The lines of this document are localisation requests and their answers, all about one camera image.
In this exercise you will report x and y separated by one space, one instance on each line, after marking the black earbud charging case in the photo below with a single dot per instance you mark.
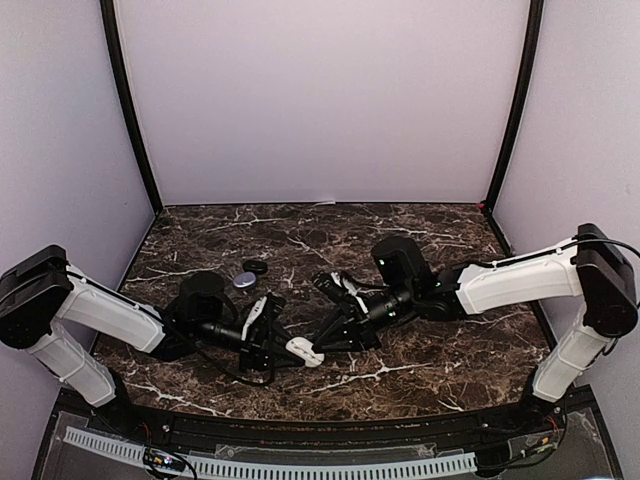
257 267

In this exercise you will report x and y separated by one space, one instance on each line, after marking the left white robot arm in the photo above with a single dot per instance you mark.
42 292

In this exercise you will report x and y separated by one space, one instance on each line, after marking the purple charging case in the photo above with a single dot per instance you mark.
245 281

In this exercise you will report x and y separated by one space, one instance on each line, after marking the white charging case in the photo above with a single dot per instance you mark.
303 349

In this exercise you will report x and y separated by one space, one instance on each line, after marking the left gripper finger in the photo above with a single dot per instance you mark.
278 358
276 306

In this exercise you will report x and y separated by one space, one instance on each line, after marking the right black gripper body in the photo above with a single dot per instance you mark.
364 331

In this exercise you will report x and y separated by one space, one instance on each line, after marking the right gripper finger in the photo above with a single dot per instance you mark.
341 340
337 323

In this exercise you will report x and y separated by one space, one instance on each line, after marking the black frame post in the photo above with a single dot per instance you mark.
126 101
521 89

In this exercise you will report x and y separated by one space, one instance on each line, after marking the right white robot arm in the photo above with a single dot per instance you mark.
588 265

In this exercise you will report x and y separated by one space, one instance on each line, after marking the left black frame post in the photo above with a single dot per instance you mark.
126 101

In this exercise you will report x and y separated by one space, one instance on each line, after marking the right black frame post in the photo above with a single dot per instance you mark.
521 89

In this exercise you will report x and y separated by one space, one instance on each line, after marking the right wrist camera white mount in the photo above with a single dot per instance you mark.
339 289

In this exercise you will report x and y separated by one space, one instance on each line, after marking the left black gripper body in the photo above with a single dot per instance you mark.
252 346

